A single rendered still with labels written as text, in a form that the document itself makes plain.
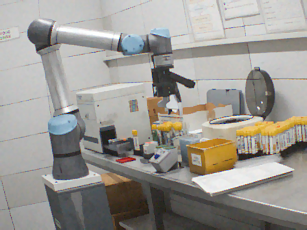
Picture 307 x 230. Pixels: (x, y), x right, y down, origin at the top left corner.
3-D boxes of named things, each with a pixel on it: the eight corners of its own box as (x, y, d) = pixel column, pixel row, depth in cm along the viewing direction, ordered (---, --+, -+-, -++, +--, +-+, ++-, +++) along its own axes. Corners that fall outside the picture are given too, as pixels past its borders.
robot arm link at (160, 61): (169, 54, 204) (175, 53, 196) (170, 65, 204) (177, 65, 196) (151, 56, 202) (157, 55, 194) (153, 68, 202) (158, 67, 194)
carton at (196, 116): (160, 143, 254) (156, 112, 252) (209, 131, 267) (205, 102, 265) (186, 147, 232) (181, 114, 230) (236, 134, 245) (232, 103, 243)
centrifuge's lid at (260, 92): (242, 66, 226) (256, 67, 228) (243, 122, 228) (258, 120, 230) (264, 66, 205) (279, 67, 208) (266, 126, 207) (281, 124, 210)
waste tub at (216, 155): (188, 172, 185) (185, 145, 183) (220, 163, 190) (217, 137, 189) (206, 177, 172) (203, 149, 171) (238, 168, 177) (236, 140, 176)
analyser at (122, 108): (83, 148, 270) (74, 92, 267) (129, 138, 282) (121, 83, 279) (105, 155, 243) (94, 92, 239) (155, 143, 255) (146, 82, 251)
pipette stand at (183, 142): (178, 163, 201) (175, 139, 199) (194, 160, 203) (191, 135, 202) (190, 168, 191) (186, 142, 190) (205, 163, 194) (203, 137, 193)
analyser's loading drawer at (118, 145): (101, 148, 249) (99, 138, 248) (114, 146, 252) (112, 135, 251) (118, 153, 230) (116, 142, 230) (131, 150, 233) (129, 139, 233)
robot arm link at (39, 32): (24, 15, 181) (146, 30, 180) (31, 16, 192) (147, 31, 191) (18, 43, 182) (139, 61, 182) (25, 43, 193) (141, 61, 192)
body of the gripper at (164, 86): (153, 98, 203) (149, 68, 202) (174, 95, 205) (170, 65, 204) (159, 98, 196) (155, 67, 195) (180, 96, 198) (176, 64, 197)
